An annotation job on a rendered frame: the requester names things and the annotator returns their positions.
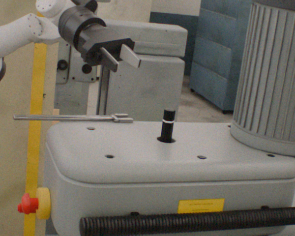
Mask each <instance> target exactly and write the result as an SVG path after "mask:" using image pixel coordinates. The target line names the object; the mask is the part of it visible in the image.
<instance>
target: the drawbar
mask: <svg viewBox="0 0 295 236"><path fill-rule="evenodd" d="M174 118H175V110H174V109H168V108H166V109H164V116H163V119H164V120H165V121H170V122H172V121H173V120H174ZM173 125H174V123H165V122H164V121H163V123H162V131H161V139H160V142H164V143H171V140H172V133H173Z"/></svg>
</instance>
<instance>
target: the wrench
mask: <svg viewBox="0 0 295 236"><path fill-rule="evenodd" d="M13 119H14V120H103V121H114V122H117V123H118V122H119V123H133V119H132V118H128V114H109V115H108V116H92V115H13Z"/></svg>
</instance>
